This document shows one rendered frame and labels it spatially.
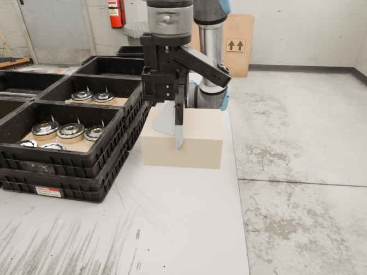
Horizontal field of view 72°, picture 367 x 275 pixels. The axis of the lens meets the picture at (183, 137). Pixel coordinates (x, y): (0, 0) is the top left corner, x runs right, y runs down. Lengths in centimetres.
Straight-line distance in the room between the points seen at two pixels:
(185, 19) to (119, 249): 66
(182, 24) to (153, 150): 24
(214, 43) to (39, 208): 84
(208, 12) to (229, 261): 75
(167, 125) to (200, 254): 46
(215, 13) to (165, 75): 48
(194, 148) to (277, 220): 142
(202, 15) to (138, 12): 321
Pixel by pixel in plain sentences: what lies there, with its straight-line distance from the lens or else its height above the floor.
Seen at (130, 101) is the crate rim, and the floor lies 93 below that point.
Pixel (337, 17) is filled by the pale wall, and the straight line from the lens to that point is 435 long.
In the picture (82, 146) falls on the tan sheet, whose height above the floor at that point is 83.
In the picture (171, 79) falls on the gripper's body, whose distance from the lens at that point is 46.
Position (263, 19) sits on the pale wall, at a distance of 406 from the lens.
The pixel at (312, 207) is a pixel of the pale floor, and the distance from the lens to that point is 203.
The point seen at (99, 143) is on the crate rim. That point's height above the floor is 92.
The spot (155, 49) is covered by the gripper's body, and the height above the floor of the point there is 128.
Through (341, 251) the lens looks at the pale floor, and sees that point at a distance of 188.
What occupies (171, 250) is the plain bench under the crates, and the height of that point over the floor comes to 70.
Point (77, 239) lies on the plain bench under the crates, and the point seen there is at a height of 70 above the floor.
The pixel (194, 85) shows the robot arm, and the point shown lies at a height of 96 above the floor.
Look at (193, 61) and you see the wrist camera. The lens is 46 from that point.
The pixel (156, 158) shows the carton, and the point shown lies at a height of 107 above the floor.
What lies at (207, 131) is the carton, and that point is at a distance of 51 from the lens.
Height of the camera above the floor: 140
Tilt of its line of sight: 35 degrees down
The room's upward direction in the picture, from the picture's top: straight up
